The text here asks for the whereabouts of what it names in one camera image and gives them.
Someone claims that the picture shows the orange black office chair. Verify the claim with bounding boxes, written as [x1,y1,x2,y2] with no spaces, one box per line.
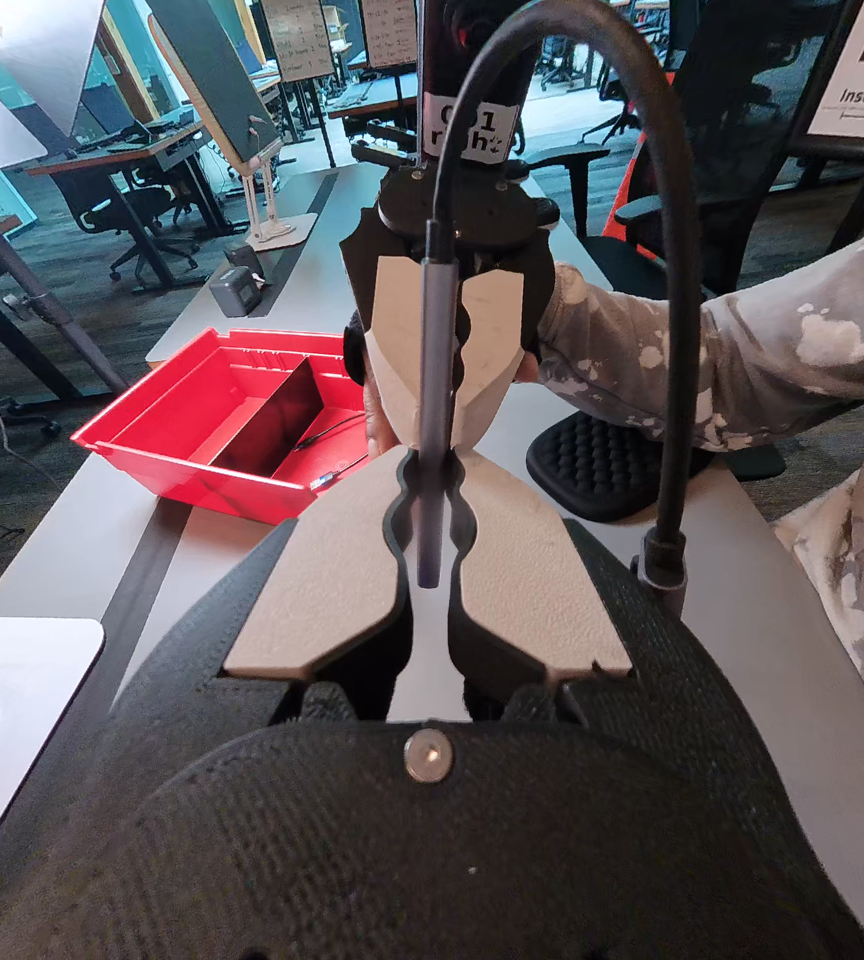
[597,0,845,297]

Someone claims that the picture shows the whiteboard with writing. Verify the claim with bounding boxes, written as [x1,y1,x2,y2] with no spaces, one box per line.
[360,0,419,70]
[261,0,337,84]

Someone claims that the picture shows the black textured armrest pad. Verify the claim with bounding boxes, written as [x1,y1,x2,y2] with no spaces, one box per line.
[525,411,718,525]

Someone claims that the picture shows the wooden desk black legs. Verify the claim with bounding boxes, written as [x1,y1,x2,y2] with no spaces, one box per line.
[27,120,230,290]

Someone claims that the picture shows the orange plug usb-c cable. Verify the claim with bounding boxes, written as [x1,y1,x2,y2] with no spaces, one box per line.
[293,414,367,453]

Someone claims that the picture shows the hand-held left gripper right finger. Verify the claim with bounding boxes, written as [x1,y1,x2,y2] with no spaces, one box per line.
[447,450,634,710]

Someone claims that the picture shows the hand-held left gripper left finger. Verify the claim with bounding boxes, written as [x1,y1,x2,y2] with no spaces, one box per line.
[223,446,414,704]

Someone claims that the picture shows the black hub cable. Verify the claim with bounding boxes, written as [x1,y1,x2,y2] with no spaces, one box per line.
[423,0,704,622]

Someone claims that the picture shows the person's right hand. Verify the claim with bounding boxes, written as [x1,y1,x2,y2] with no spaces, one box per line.
[360,351,406,460]

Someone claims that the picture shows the red storage bin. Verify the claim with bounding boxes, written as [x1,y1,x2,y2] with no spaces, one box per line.
[70,327,374,528]

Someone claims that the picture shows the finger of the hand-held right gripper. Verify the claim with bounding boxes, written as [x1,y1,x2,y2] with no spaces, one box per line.
[450,268,528,450]
[363,256,425,453]

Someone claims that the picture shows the black light stand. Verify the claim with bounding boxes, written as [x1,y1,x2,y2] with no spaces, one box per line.
[0,180,129,395]

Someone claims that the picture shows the dark grey box device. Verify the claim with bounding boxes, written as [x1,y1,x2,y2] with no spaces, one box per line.
[223,245,266,285]
[209,271,262,318]

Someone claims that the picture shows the person's right forearm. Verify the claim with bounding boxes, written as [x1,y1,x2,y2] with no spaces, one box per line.
[535,202,864,453]

